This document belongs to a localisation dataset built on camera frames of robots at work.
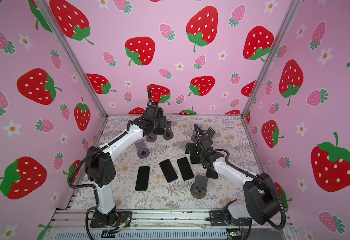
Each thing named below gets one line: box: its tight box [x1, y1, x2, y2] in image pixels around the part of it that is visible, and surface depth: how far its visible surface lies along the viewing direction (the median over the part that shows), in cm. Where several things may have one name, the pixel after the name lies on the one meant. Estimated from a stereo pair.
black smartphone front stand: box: [177, 157, 194, 181], surface depth 92 cm
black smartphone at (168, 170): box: [159, 159, 178, 183], surface depth 92 cm
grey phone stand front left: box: [134, 139, 150, 159], surface depth 99 cm
